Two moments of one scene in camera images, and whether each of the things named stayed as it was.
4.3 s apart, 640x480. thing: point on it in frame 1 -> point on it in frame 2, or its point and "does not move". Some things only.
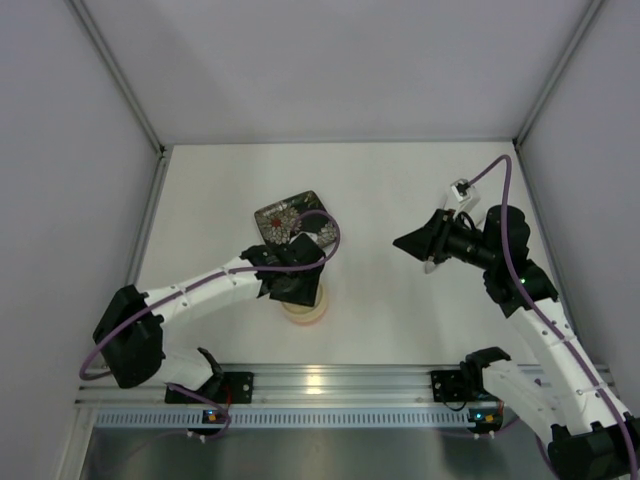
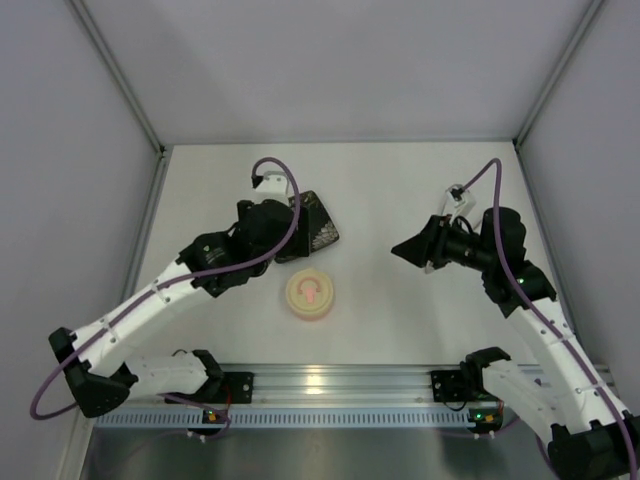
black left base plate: (224, 387) does not move
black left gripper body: (298, 288) -> (302, 232)
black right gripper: (439, 240) does not move
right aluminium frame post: (517, 140) does not move
